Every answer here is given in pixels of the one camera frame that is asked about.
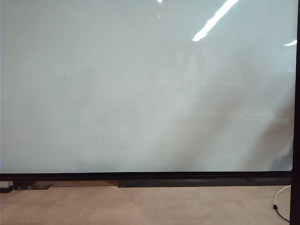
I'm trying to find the black base beam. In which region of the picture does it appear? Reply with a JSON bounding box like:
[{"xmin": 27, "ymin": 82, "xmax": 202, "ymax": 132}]
[{"xmin": 118, "ymin": 177, "xmax": 291, "ymax": 188}]

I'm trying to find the black stand foot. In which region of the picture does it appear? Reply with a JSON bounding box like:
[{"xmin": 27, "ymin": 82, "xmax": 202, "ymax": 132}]
[{"xmin": 0, "ymin": 181, "xmax": 14, "ymax": 194}]

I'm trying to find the whiteboard with black frame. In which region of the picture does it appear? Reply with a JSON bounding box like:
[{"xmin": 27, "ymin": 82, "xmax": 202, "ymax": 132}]
[{"xmin": 0, "ymin": 0, "xmax": 300, "ymax": 225}]

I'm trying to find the white cable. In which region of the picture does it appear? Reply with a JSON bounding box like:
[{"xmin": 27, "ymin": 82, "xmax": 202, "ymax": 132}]
[{"xmin": 272, "ymin": 185, "xmax": 292, "ymax": 205}]

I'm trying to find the black cable with connector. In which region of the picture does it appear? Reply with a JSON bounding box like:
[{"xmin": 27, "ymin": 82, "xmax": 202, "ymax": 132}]
[{"xmin": 272, "ymin": 204, "xmax": 291, "ymax": 222}]

